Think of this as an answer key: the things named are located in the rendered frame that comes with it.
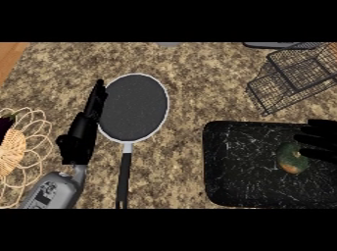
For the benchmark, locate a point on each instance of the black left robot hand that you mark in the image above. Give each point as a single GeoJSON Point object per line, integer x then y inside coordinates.
{"type": "Point", "coordinates": [81, 130]}

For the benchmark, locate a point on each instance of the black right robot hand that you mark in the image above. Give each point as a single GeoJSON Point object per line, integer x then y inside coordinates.
{"type": "Point", "coordinates": [329, 140]}

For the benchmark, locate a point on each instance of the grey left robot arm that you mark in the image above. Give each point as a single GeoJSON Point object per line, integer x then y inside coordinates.
{"type": "Point", "coordinates": [54, 191]}

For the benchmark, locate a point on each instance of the pale wicker basket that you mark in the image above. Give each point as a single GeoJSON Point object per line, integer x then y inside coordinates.
{"type": "Point", "coordinates": [5, 157]}

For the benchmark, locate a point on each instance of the black marble tray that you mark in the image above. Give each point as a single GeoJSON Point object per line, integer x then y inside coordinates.
{"type": "Point", "coordinates": [252, 166]}

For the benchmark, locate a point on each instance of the dark frying pan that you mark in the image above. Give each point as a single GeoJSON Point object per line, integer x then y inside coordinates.
{"type": "Point", "coordinates": [132, 112]}

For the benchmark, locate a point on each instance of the grey flat object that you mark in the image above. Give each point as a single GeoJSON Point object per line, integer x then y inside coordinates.
{"type": "Point", "coordinates": [271, 44]}

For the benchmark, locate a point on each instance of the small grey object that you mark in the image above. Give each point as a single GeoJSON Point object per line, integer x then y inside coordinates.
{"type": "Point", "coordinates": [168, 43]}

